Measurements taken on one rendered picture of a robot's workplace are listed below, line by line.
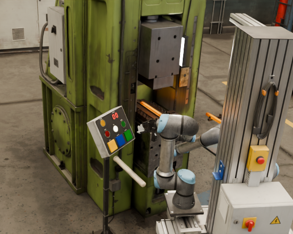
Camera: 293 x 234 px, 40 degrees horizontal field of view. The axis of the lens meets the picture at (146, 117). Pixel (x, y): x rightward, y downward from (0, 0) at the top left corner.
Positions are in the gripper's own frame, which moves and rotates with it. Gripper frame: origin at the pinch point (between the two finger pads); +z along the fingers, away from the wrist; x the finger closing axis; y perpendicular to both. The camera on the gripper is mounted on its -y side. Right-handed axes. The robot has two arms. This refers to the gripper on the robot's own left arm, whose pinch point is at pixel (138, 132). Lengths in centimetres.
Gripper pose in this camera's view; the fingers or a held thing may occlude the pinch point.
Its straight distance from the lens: 302.8
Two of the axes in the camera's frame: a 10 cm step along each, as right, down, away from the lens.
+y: -3.7, -9.2, -1.5
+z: -7.6, 2.1, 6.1
